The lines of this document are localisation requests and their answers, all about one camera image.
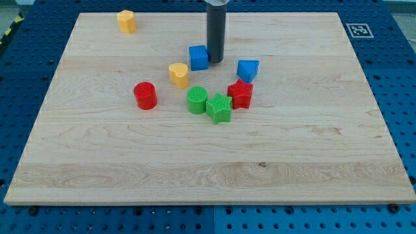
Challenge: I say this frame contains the yellow heart block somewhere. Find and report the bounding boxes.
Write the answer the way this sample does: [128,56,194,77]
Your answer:
[168,63,189,89]

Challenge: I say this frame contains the yellow hexagon block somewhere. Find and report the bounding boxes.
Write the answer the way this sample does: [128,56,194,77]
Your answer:
[117,10,137,33]

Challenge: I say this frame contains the green star block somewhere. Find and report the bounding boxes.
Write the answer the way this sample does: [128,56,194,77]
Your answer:
[206,93,232,125]

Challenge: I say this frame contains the green cylinder block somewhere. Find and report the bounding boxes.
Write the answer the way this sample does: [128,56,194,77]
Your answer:
[187,86,208,114]

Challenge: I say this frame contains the red star block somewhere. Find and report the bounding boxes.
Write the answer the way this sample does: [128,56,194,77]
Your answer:
[227,79,254,109]

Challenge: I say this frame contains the blue triangular prism block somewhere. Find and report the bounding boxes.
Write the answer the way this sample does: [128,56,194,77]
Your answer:
[237,60,259,83]

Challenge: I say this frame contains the blue cube block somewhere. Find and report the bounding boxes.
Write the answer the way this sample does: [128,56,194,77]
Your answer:
[188,45,209,71]

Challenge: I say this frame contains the red cylinder block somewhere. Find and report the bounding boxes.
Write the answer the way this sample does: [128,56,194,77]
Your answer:
[133,82,157,110]

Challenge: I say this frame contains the light wooden board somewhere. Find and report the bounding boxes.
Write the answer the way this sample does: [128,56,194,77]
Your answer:
[5,12,415,206]

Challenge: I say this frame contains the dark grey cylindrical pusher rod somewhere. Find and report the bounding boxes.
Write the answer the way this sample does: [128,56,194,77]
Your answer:
[206,3,227,63]

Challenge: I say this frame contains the white fiducial marker tag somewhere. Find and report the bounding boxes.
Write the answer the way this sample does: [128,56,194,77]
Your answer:
[346,23,374,38]

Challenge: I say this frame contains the silver rod mount collar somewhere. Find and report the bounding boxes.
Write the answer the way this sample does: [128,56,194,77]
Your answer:
[204,0,229,7]

